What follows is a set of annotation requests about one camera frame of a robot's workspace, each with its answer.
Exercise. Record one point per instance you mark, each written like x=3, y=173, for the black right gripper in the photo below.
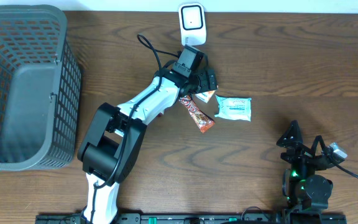
x=302, y=152

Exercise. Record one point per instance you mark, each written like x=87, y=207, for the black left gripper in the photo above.
x=204, y=82

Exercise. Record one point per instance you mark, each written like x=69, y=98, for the orange white snack packet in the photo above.
x=205, y=96

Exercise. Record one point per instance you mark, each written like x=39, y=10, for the light blue wipes packet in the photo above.
x=234, y=108

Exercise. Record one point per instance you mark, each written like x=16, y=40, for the orange Top candy bar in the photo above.
x=202, y=121

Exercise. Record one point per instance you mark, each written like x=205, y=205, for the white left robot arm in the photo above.
x=115, y=135

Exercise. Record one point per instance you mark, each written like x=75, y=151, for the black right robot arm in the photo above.
x=307, y=193

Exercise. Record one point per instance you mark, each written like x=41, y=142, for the white barcode scanner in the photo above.
x=192, y=24

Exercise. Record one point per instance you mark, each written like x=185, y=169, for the dark grey plastic basket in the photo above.
x=40, y=83

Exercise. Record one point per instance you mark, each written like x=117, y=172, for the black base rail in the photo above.
x=135, y=218

